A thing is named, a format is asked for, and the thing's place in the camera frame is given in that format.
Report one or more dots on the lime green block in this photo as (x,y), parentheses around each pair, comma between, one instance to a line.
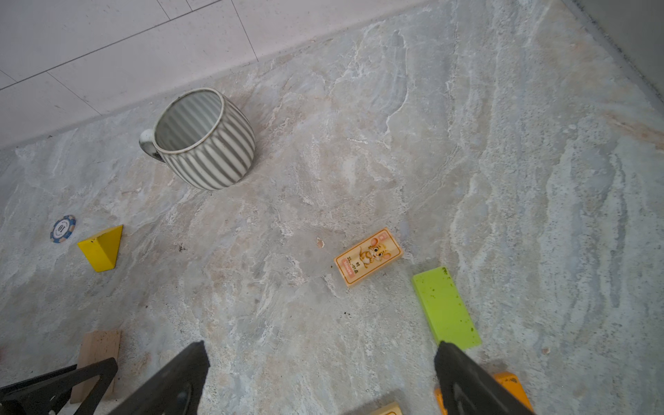
(445,312)

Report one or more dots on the dragon picture wooden block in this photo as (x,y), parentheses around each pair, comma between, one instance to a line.
(390,409)

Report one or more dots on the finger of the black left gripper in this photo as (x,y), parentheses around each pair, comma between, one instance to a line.
(50,392)

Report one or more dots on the tiger picture wooden block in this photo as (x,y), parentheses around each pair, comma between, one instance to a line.
(368,256)

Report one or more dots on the blue white poker chip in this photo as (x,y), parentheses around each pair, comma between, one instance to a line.
(63,229)

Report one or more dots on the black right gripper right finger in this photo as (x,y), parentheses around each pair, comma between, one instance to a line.
(467,388)

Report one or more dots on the yellow triangular block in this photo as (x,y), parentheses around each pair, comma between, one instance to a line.
(102,249)

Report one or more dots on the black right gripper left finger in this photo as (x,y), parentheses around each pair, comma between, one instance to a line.
(175,389)

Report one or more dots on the plain wooden block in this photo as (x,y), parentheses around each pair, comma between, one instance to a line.
(96,346)

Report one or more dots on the orange yellow block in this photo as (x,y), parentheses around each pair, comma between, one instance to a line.
(506,379)

